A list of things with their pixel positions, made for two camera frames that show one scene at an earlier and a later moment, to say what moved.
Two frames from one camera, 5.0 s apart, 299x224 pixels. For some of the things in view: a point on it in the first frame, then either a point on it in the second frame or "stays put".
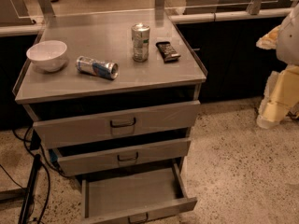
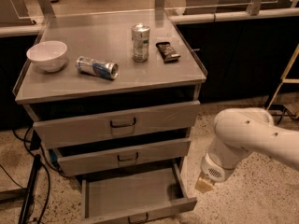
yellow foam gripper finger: (269, 41) to (203, 186)
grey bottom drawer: (136, 199) stays put
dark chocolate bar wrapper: (167, 52) stays put
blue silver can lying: (91, 66) stays put
